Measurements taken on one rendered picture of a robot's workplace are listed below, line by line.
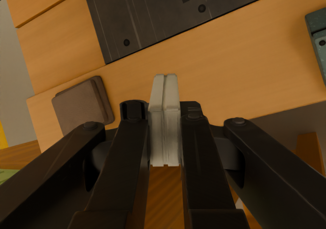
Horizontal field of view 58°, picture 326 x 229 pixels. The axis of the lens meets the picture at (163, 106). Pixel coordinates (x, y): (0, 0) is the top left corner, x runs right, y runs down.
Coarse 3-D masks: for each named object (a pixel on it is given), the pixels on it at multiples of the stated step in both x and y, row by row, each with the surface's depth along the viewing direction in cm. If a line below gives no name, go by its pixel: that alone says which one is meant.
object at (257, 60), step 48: (288, 0) 34; (192, 48) 40; (240, 48) 37; (288, 48) 35; (48, 96) 53; (144, 96) 44; (192, 96) 41; (240, 96) 38; (288, 96) 36; (48, 144) 54
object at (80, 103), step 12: (84, 84) 45; (96, 84) 46; (60, 96) 48; (72, 96) 47; (84, 96) 46; (96, 96) 45; (60, 108) 48; (72, 108) 47; (84, 108) 46; (96, 108) 45; (108, 108) 46; (60, 120) 48; (72, 120) 47; (84, 120) 46; (96, 120) 45; (108, 120) 46
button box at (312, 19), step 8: (312, 16) 32; (320, 16) 31; (312, 24) 31; (320, 24) 30; (312, 32) 30; (320, 32) 29; (312, 40) 31; (320, 40) 29; (320, 48) 29; (320, 56) 30; (320, 64) 30
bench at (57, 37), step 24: (24, 0) 56; (48, 0) 53; (72, 0) 51; (24, 24) 57; (48, 24) 54; (72, 24) 51; (24, 48) 57; (48, 48) 54; (72, 48) 52; (96, 48) 50; (48, 72) 55; (72, 72) 52
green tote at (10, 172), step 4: (0, 172) 74; (4, 172) 74; (8, 172) 74; (12, 172) 73; (16, 172) 72; (0, 176) 71; (4, 176) 70; (8, 176) 70; (0, 180) 65; (4, 180) 66; (0, 184) 64
